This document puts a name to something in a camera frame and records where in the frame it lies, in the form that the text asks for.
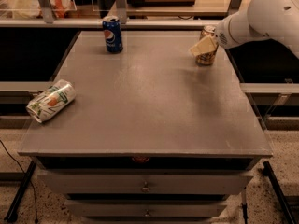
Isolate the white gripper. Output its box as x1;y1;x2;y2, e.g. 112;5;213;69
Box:
190;8;271;57

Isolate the orange soda can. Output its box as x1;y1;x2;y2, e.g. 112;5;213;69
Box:
196;25;218;65

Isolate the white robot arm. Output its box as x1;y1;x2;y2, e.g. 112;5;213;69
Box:
190;0;299;57

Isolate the blue pepsi can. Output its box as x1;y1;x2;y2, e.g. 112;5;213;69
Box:
102;16;123;53

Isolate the white green lying can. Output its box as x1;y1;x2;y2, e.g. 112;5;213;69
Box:
26;79;76;123

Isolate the grey drawer cabinet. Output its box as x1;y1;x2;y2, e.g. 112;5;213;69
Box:
20;31;272;224

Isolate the upper drawer knob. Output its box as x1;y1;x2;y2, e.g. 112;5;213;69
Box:
141;182;150;193

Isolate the drawer knob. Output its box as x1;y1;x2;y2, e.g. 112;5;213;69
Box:
144;210;151;218
141;182;150;193

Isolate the lower drawer knob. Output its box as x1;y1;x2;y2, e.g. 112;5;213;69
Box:
144;210;151;218

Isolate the orange white plastic bag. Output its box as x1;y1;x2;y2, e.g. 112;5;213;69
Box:
0;0;76;20

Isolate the right black floor rail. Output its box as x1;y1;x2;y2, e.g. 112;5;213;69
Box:
263;161;299;224

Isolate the black floor rail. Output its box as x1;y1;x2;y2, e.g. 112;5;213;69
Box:
1;161;36;223
263;161;299;224

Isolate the black floor cable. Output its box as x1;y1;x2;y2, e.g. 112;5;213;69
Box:
0;139;39;224

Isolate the left black floor rail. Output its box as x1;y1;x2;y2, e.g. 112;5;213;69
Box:
1;161;36;223

